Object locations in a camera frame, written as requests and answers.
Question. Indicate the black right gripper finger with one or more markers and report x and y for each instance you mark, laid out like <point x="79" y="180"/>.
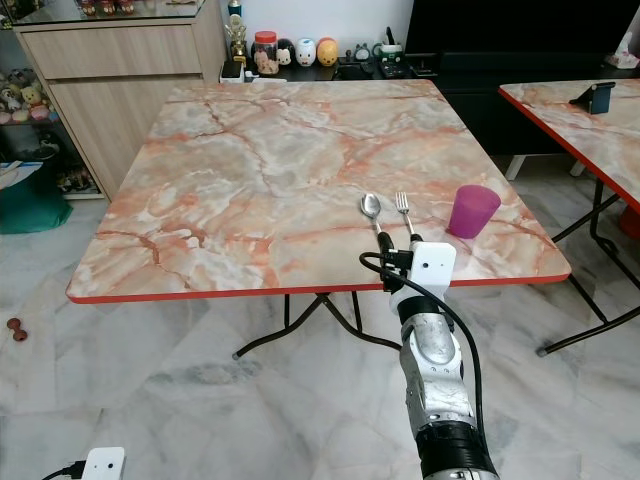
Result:
<point x="386" y="248"/>
<point x="415" y="239"/>

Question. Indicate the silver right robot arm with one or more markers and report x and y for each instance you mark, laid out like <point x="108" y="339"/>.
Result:
<point x="435" y="370"/>

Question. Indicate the silver metal fork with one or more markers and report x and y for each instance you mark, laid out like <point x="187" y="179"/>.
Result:
<point x="402" y="203"/>

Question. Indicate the silver metal spoon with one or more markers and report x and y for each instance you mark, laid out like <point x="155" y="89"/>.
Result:
<point x="370" y="205"/>

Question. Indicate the purple plastic cup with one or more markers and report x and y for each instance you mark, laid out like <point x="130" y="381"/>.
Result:
<point x="473" y="210"/>

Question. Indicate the marble print folding table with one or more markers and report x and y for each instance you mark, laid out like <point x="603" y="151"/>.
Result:
<point x="260" y="180"/>
<point x="580" y="125"/>

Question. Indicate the green mug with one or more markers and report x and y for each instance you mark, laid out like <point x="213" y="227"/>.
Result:
<point x="387" y="48"/>

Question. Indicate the small grey figurine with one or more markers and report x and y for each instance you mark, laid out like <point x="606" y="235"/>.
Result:
<point x="360" y="53"/>

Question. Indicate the orange egg figurine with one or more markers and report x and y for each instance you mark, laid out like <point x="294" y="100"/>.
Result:
<point x="327" y="52"/>

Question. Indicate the white round figurine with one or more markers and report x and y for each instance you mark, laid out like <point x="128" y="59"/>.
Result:
<point x="306" y="53"/>

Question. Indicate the small brown floor object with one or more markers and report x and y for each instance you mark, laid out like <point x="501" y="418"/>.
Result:
<point x="17" y="329"/>

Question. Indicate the black round figurine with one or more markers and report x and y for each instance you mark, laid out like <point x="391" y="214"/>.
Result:
<point x="286" y="52"/>

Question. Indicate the green fabric bag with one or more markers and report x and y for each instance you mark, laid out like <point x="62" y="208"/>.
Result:
<point x="32" y="205"/>

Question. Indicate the red lid glass jar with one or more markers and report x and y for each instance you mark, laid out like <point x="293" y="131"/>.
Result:
<point x="266" y="55"/>

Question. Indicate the blue phone on stand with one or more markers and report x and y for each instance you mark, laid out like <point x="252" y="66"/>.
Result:
<point x="601" y="97"/>

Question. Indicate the black television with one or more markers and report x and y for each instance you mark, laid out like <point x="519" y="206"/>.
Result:
<point x="510" y="22"/>

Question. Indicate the glass display shelf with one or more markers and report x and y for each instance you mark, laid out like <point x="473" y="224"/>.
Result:
<point x="22" y="95"/>

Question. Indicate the gold trophy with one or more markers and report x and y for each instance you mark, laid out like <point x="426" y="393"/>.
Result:
<point x="237" y="38"/>

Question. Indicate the light wood cabinet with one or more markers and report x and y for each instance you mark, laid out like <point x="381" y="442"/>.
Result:
<point x="120" y="100"/>

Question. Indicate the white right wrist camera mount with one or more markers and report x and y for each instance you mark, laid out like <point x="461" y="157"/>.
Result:
<point x="432" y="265"/>

